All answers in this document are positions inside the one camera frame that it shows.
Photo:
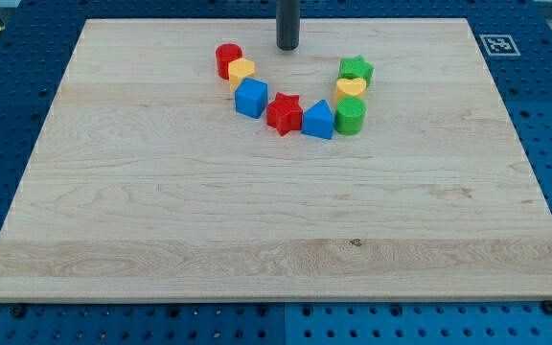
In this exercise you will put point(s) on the black cylindrical robot arm tip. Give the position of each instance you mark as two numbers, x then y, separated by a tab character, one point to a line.
288	13

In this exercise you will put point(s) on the blue triangle block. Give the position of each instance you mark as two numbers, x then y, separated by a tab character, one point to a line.
318	121

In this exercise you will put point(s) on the red star block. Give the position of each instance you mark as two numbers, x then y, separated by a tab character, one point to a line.
285	113

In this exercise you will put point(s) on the blue cube block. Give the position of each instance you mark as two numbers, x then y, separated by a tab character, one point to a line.
251	98

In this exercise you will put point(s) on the green cylinder block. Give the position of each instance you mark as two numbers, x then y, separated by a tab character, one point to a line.
349	115

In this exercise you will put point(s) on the yellow hexagon block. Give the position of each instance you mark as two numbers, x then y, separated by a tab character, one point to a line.
238	70

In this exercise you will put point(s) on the yellow heart block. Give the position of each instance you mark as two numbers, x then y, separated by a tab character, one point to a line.
349	88

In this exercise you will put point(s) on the red cylinder block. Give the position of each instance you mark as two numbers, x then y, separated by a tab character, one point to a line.
224	54

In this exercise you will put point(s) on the light wooden board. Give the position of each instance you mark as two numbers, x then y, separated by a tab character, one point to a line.
146	186

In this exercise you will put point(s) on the green star block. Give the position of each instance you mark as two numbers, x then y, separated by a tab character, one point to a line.
356	67

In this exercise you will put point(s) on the white fiducial marker tag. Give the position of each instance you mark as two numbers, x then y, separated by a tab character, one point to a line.
499	45

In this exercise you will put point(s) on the black bolt front left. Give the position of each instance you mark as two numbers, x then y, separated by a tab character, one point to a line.
17	311

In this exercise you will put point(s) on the black bolt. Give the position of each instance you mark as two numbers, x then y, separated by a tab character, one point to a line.
546	307
17	311

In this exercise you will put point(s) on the black bolt front right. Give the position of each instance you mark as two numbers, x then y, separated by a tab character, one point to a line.
546	307

